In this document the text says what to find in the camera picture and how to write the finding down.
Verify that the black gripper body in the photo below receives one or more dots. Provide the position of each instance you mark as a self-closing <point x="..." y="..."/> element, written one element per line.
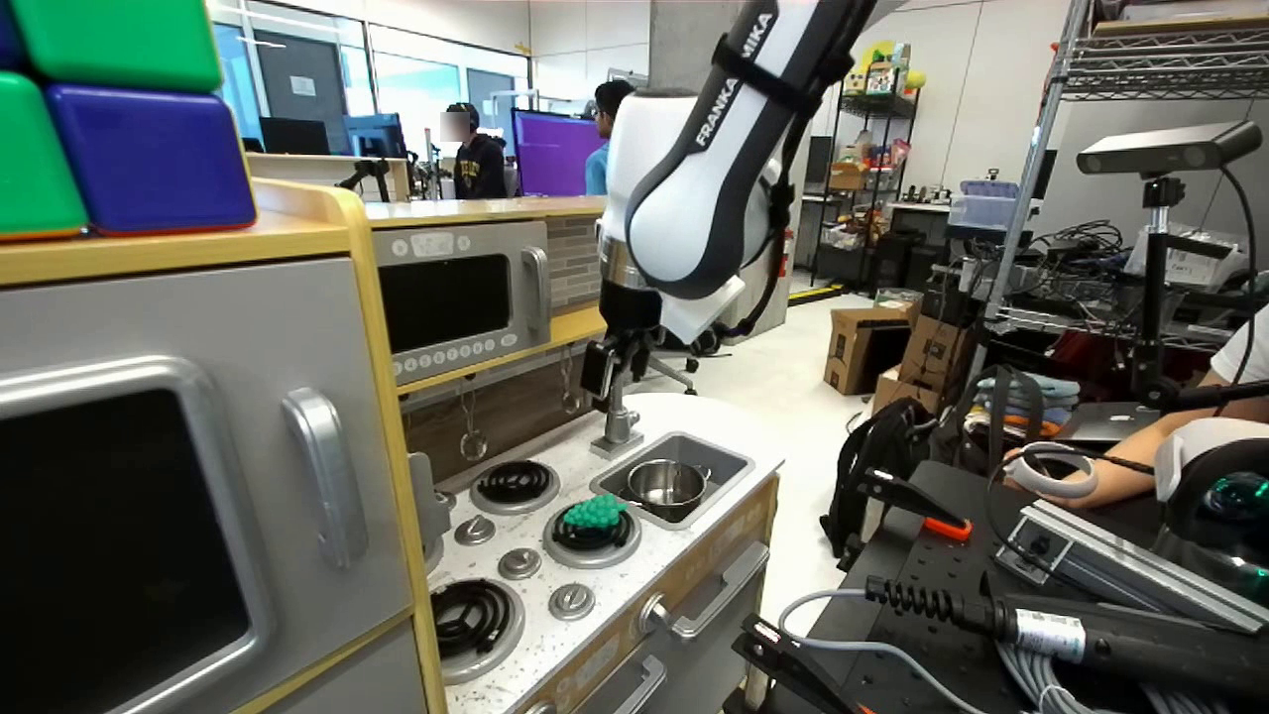
<point x="632" y="330"/>

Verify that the orange black clamp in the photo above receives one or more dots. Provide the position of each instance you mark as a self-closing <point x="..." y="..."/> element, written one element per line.
<point x="932" y="516"/>

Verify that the green foam block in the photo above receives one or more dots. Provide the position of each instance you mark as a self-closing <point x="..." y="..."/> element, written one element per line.
<point x="135" y="45"/>

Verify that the operator forearm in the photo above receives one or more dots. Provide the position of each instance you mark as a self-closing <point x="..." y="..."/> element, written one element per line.
<point x="1156" y="454"/>

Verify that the person in black shirt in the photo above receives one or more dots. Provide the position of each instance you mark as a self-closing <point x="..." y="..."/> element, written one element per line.
<point x="478" y="166"/>

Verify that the toy microwave oven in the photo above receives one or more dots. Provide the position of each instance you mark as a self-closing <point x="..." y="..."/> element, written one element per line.
<point x="456" y="295"/>

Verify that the camera on stand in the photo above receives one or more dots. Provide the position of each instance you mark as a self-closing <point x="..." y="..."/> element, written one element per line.
<point x="1160" y="160"/>

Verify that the grey toy faucet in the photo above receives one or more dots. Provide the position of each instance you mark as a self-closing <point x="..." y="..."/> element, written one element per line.
<point x="616" y="410"/>

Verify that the small steel pot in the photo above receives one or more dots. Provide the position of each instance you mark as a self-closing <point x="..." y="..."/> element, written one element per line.
<point x="667" y="487"/>

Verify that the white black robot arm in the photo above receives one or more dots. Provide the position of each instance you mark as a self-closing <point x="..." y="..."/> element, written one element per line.
<point x="692" y="204"/>

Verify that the person in blue shirt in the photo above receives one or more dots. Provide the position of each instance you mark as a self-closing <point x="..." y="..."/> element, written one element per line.
<point x="605" y="103"/>

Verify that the black perforated table board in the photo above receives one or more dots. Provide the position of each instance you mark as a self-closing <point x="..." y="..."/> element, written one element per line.
<point x="1117" y="573"/>

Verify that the grey toy sink basin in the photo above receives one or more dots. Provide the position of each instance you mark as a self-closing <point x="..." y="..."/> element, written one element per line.
<point x="716" y="463"/>

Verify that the toy kitchen play set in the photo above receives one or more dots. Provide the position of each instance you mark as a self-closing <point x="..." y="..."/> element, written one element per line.
<point x="194" y="487"/>

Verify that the black power tool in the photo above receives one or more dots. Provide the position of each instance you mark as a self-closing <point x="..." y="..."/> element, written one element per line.
<point x="1118" y="639"/>

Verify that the cardboard box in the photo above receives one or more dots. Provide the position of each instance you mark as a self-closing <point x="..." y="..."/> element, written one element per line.
<point x="936" y="353"/>

